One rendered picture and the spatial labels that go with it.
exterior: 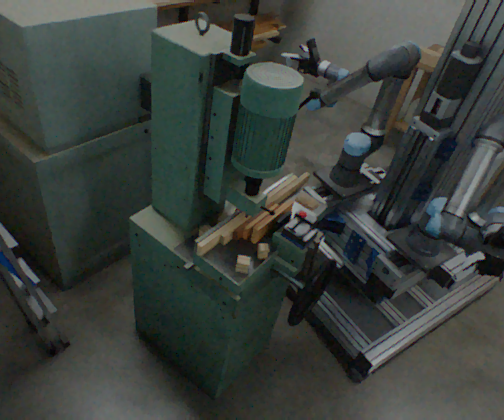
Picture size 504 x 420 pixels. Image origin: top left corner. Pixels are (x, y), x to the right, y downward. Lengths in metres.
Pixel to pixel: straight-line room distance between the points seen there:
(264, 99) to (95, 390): 1.58
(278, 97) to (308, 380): 1.55
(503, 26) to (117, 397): 2.16
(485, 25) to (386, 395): 1.73
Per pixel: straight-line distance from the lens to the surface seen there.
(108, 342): 2.33
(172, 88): 1.40
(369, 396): 2.39
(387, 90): 2.01
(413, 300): 2.58
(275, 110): 1.20
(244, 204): 1.47
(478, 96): 1.85
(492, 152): 1.60
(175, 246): 1.62
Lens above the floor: 1.99
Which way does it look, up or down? 42 degrees down
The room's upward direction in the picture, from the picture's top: 12 degrees clockwise
